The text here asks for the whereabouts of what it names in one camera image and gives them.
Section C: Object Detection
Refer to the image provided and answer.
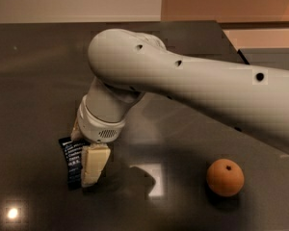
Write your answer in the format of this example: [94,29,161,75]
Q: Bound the orange fruit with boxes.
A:
[206,159,245,197]

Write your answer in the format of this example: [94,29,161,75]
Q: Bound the dark blue rxbar wrapper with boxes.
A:
[59,137,88,190]

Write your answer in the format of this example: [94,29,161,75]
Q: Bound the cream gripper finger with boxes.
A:
[81,143,111,188]
[70,118,82,141]

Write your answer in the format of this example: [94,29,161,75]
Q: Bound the white-grey gripper body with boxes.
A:
[77,96,125,143]

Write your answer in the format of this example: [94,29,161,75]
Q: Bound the grey side table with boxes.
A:
[238,48,289,70]

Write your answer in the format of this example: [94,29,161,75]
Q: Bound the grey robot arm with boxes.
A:
[71,29,289,154]

